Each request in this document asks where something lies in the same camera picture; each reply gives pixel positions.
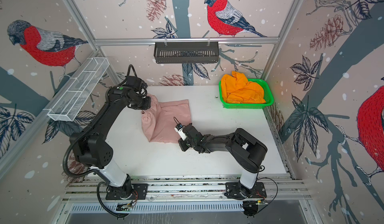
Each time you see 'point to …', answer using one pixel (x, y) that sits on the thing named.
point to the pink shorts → (160, 121)
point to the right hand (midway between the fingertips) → (178, 142)
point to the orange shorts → (235, 88)
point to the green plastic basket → (268, 96)
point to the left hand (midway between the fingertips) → (148, 105)
